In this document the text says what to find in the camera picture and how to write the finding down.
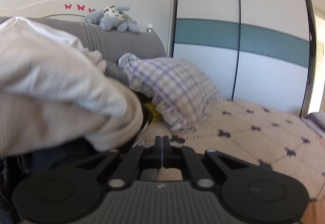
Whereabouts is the brown ribbed long-sleeve top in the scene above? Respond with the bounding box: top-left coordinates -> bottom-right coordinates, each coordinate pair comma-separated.
156,168 -> 183,181

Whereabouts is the pile of dark clothes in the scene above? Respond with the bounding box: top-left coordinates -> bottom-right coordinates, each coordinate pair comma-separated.
1,85 -> 148,223

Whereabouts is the yellow knitted item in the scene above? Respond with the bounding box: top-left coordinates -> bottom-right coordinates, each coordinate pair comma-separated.
144,102 -> 164,122

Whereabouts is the purple plaid pillow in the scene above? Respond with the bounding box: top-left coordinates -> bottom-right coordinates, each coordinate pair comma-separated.
118,54 -> 221,131

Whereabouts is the beige bear pattern bed blanket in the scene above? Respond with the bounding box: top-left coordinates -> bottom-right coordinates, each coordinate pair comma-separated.
132,99 -> 325,201

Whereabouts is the cream white garment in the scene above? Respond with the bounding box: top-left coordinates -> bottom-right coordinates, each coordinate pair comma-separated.
1,17 -> 143,156

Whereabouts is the grey upholstered headboard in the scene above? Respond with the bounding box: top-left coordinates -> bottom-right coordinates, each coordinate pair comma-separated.
0,16 -> 167,86

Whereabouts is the blue plush toy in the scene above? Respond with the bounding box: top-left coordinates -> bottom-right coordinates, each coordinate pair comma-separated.
85,5 -> 140,34

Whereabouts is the white and teal wardrobe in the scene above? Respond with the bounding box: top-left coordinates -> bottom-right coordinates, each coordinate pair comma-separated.
172,0 -> 316,115

